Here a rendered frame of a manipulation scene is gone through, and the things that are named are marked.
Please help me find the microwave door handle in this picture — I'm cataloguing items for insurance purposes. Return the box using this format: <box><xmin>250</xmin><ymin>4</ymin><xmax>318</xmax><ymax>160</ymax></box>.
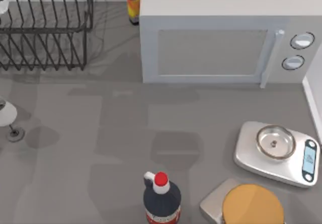
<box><xmin>260</xmin><ymin>29</ymin><xmax>285</xmax><ymax>89</ymax></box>

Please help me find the dark jug with red cap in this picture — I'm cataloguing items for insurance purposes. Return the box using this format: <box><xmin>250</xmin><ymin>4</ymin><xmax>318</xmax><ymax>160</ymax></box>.
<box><xmin>143</xmin><ymin>171</ymin><xmax>182</xmax><ymax>224</ymax></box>

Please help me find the pale microwave oven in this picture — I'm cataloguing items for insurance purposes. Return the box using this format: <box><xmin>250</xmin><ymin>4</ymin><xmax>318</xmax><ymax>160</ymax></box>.
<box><xmin>139</xmin><ymin>0</ymin><xmax>322</xmax><ymax>89</ymax></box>

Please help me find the microwave oven door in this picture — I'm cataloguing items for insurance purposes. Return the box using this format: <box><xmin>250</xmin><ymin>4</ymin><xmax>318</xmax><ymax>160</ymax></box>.
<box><xmin>140</xmin><ymin>16</ymin><xmax>280</xmax><ymax>84</ymax></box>

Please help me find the dark wire dish rack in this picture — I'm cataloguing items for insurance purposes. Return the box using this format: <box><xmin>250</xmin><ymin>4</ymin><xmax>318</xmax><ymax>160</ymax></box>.
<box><xmin>0</xmin><ymin>0</ymin><xmax>96</xmax><ymax>71</ymax></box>

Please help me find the silver kitchen scale with bowl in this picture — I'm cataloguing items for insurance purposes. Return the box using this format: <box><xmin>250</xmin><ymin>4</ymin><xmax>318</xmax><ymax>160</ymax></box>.
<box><xmin>233</xmin><ymin>120</ymin><xmax>321</xmax><ymax>188</ymax></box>

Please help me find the small microwave knob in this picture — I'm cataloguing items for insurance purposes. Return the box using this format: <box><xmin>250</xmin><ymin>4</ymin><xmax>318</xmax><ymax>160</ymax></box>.
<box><xmin>281</xmin><ymin>55</ymin><xmax>305</xmax><ymax>71</ymax></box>

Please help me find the dark bottle with orange label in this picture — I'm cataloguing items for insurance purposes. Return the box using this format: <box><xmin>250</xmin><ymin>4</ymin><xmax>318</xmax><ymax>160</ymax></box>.
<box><xmin>126</xmin><ymin>0</ymin><xmax>141</xmax><ymax>26</ymax></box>

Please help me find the white wine glass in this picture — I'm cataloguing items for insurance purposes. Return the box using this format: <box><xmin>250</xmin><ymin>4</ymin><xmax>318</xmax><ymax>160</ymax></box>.
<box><xmin>0</xmin><ymin>96</ymin><xmax>26</xmax><ymax>142</ymax></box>

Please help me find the large microwave knob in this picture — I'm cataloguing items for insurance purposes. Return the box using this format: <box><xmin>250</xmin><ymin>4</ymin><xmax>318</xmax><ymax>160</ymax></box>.
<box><xmin>290</xmin><ymin>32</ymin><xmax>315</xmax><ymax>50</ymax></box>

